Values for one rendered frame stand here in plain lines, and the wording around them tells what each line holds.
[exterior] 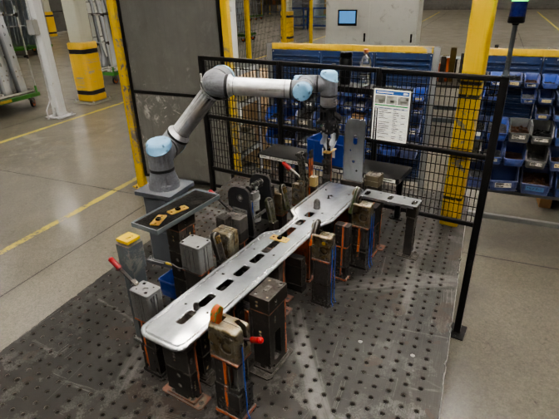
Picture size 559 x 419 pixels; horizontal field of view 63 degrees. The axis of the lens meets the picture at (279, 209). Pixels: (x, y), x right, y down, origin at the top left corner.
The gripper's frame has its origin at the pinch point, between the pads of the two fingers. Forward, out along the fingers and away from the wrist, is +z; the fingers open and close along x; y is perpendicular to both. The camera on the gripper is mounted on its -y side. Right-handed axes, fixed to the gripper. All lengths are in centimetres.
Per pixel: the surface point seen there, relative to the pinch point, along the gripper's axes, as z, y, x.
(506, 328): 128, -73, 89
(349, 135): 2.7, -27.3, -1.8
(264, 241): 26, 51, -4
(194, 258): 20, 83, -14
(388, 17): -6, -622, -194
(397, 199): 27.0, -14.7, 30.1
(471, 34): -45, -59, 45
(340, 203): 26.8, 2.1, 7.6
